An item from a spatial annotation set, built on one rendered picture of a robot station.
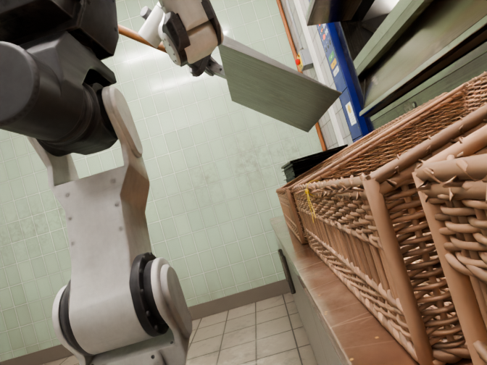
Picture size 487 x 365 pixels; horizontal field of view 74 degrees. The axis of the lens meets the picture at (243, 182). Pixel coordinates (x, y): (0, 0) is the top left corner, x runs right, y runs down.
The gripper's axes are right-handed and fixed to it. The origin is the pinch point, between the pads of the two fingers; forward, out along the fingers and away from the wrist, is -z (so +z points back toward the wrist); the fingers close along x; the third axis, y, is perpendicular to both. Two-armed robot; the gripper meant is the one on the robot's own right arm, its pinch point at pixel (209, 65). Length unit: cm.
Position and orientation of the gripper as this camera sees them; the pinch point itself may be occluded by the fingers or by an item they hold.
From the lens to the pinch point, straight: 121.8
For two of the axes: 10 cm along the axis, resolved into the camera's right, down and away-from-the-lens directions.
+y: -7.3, -3.0, 6.1
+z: -5.6, -2.6, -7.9
